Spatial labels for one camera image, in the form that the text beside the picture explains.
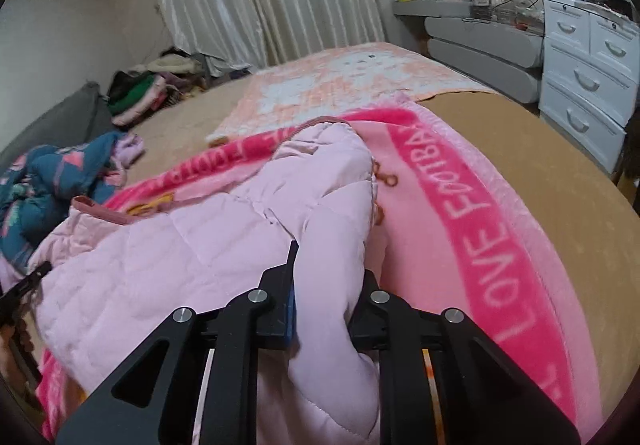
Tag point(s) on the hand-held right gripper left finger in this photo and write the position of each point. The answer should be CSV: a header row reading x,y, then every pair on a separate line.
x,y
289,320

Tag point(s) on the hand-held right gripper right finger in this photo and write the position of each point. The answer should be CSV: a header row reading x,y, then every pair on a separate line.
x,y
367,297

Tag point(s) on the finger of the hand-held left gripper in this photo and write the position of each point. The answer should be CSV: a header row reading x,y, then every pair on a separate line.
x,y
25,287

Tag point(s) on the pink quilted jacket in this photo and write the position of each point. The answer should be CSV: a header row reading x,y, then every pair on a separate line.
x,y
200,250

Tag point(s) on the pile of folded clothes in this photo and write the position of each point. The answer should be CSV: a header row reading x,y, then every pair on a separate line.
x,y
145,90

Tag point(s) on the teal floral padded jacket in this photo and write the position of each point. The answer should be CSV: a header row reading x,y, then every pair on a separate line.
x,y
50,170

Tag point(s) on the pink printed blanket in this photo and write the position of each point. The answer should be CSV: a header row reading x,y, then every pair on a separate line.
x,y
450,205

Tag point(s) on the grey cushion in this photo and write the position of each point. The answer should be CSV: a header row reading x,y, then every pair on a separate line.
x,y
60,120

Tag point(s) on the lilac garment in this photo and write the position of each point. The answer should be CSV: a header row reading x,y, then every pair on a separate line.
x,y
130,147

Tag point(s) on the peach printed blanket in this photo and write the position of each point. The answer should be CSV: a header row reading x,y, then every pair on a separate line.
x,y
350,75

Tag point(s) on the grey curved dresser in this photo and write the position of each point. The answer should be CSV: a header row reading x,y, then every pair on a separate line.
x,y
480,50

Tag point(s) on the white chest of drawers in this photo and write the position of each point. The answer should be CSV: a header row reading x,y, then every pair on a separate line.
x,y
580,80

